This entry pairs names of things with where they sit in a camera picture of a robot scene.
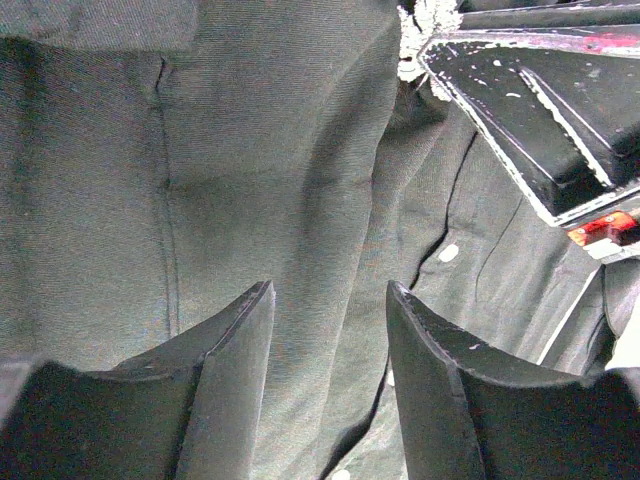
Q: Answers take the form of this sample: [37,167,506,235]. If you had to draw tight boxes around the black button-up shirt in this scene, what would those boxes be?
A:
[1,1,613,479]

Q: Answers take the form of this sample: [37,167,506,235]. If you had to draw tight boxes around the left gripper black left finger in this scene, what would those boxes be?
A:
[1,282,275,479]

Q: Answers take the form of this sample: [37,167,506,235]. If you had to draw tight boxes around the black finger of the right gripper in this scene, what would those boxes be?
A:
[418,25,639,227]

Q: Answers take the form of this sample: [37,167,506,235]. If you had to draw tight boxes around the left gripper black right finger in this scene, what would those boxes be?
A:
[386,281,639,479]

